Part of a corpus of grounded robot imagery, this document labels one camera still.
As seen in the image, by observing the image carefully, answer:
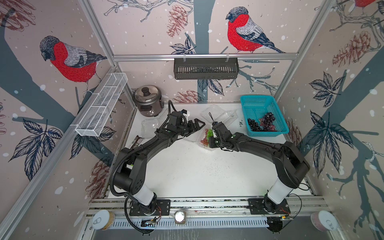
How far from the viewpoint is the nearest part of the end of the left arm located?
70 centimetres

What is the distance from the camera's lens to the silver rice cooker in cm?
103

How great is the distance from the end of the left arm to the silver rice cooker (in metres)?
0.35
